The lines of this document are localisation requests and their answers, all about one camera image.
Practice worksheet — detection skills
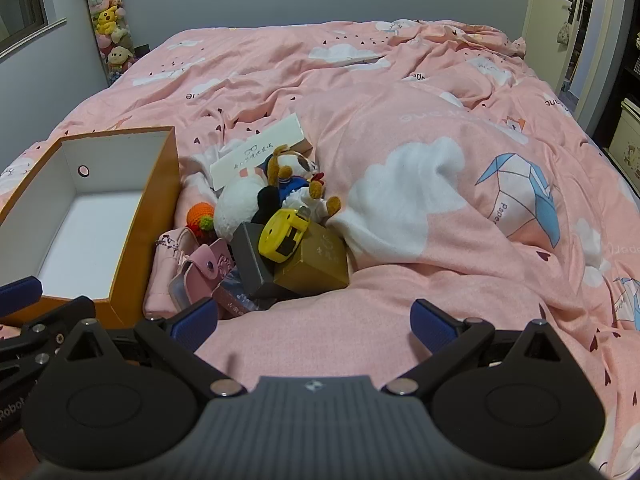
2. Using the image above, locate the yellow tape measure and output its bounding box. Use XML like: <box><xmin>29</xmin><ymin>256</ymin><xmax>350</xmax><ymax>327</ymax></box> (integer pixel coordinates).
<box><xmin>258</xmin><ymin>207</ymin><xmax>311</xmax><ymax>263</ymax></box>

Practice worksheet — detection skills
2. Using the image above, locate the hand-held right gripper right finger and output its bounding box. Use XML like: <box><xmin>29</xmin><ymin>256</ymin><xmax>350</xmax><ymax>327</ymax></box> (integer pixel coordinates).
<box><xmin>381</xmin><ymin>298</ymin><xmax>568</xmax><ymax>399</ymax></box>

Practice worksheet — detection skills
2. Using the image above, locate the cream door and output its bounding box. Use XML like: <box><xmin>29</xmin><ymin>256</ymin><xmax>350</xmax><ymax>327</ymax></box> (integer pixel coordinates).
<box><xmin>521</xmin><ymin>0</ymin><xmax>592</xmax><ymax>87</ymax></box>

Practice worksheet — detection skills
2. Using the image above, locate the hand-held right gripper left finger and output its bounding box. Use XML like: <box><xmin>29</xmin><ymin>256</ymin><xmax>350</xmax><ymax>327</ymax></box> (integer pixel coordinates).
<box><xmin>50</xmin><ymin>298</ymin><xmax>242</xmax><ymax>399</ymax></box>

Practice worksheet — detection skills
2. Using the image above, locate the pink leather snap case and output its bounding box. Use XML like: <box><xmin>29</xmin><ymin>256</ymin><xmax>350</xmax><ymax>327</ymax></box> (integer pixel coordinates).
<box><xmin>169</xmin><ymin>238</ymin><xmax>234</xmax><ymax>311</ymax></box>

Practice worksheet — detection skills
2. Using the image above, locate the white black plush toy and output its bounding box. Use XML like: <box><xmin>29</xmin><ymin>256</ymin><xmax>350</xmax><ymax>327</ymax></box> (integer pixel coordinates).
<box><xmin>214</xmin><ymin>172</ymin><xmax>282</xmax><ymax>244</ymax></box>

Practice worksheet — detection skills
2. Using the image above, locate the gold box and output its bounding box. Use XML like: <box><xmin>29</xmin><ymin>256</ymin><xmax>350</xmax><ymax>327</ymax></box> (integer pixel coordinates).
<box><xmin>272</xmin><ymin>221</ymin><xmax>351</xmax><ymax>297</ymax></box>

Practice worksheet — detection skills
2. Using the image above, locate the pink cloud print duvet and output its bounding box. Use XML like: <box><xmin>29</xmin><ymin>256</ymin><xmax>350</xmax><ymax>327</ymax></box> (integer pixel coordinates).
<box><xmin>0</xmin><ymin>19</ymin><xmax>640</xmax><ymax>480</ymax></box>

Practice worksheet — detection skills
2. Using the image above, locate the pink fabric pouch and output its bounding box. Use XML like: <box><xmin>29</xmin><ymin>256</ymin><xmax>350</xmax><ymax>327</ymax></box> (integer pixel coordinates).
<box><xmin>144</xmin><ymin>227</ymin><xmax>201</xmax><ymax>319</ymax></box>

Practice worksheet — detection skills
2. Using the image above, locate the dark starry card box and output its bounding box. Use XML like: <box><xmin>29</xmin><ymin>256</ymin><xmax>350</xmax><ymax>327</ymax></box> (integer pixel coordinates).
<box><xmin>212</xmin><ymin>280</ymin><xmax>274</xmax><ymax>319</ymax></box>

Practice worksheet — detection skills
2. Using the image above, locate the clear tube of plush toys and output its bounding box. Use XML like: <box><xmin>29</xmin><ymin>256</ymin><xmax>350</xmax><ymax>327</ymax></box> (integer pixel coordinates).
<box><xmin>76</xmin><ymin>0</ymin><xmax>137</xmax><ymax>87</ymax></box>

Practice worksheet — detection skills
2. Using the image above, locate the white glasses case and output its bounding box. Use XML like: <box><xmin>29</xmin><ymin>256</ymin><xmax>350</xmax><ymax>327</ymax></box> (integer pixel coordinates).
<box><xmin>209</xmin><ymin>112</ymin><xmax>314</xmax><ymax>192</ymax></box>

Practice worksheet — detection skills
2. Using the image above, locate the beige storage box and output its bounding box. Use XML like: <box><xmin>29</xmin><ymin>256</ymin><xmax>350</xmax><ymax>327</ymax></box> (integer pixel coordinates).
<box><xmin>606</xmin><ymin>98</ymin><xmax>640</xmax><ymax>182</ymax></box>

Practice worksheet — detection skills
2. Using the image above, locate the orange cardboard box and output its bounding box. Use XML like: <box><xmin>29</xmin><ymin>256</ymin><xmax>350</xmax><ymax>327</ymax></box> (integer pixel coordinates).
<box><xmin>0</xmin><ymin>126</ymin><xmax>181</xmax><ymax>328</ymax></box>

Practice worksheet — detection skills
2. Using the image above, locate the orange crochet ball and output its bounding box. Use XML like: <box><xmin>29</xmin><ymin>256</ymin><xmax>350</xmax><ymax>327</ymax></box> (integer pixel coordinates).
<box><xmin>186</xmin><ymin>201</ymin><xmax>217</xmax><ymax>241</ymax></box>

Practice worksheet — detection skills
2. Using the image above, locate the dark grey box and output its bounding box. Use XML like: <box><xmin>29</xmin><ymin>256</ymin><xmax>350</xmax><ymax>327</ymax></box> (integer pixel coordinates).
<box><xmin>230</xmin><ymin>221</ymin><xmax>301</xmax><ymax>302</ymax></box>

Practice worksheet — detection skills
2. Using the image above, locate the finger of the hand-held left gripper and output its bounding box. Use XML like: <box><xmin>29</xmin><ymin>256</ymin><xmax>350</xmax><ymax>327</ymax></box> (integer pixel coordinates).
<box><xmin>0</xmin><ymin>296</ymin><xmax>97</xmax><ymax>386</ymax></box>
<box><xmin>0</xmin><ymin>276</ymin><xmax>44</xmax><ymax>318</ymax></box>

